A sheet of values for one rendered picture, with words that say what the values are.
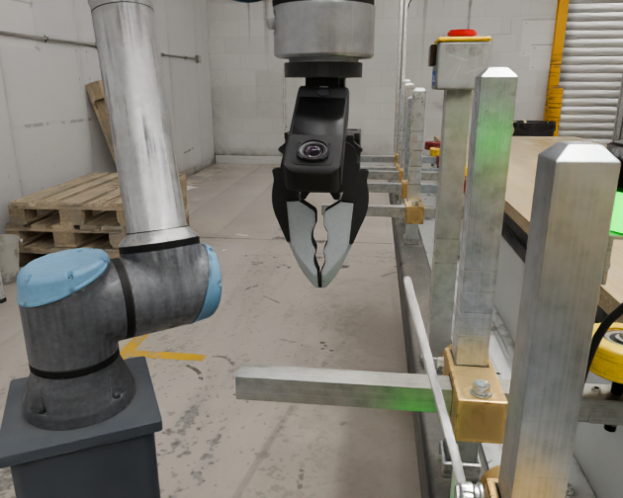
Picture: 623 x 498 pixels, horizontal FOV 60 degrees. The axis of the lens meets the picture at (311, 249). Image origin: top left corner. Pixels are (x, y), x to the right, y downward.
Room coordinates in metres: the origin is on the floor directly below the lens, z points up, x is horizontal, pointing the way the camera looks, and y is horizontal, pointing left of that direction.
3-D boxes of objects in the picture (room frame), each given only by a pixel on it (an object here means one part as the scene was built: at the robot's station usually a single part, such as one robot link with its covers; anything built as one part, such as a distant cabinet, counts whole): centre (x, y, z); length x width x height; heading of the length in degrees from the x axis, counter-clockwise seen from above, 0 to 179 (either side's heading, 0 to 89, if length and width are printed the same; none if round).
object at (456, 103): (0.82, -0.21, 0.93); 0.05 x 0.04 x 0.45; 173
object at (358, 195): (0.50, -0.03, 1.06); 0.05 x 0.02 x 0.09; 84
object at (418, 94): (1.56, -0.30, 0.91); 0.03 x 0.03 x 0.48; 83
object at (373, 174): (2.02, -0.30, 0.83); 0.43 x 0.03 x 0.04; 83
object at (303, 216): (0.52, 0.00, 1.01); 0.06 x 0.03 x 0.09; 174
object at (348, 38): (0.52, -0.01, 1.20); 0.10 x 0.09 x 0.05; 84
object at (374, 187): (1.77, -0.28, 0.83); 0.43 x 0.03 x 0.04; 83
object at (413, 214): (1.54, -0.30, 0.81); 0.13 x 0.06 x 0.05; 173
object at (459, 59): (0.82, -0.21, 1.18); 0.07 x 0.07 x 0.08; 83
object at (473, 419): (0.54, -0.18, 0.83); 0.13 x 0.06 x 0.05; 173
